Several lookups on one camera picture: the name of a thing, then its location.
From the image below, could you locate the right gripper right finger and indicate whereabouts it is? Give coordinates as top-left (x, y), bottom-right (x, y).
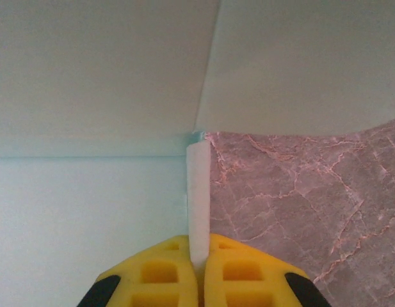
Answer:
top-left (202, 233), bottom-right (333, 307)

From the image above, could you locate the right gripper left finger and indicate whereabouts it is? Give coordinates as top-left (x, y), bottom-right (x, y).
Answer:
top-left (76, 234), bottom-right (198, 307)

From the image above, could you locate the light green paper box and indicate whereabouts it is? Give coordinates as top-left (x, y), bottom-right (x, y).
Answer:
top-left (0, 0), bottom-right (395, 307)

